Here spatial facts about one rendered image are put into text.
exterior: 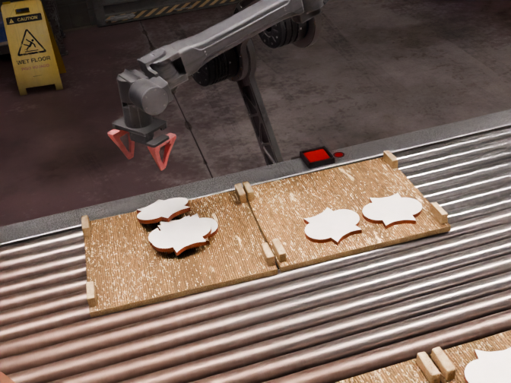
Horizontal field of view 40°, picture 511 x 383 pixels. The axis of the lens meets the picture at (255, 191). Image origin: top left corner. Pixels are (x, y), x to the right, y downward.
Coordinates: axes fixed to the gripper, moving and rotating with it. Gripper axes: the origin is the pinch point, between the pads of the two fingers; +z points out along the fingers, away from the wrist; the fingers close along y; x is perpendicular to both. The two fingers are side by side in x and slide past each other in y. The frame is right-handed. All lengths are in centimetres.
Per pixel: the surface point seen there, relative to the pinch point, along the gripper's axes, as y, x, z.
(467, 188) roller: 49, 61, 25
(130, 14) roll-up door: -347, 311, 110
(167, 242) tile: 3.2, -0.8, 20.1
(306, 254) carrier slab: 30.3, 15.1, 23.2
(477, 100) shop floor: -32, 291, 114
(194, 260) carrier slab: 9.5, 0.5, 23.6
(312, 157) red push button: 8, 53, 24
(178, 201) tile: -8.1, 14.9, 21.8
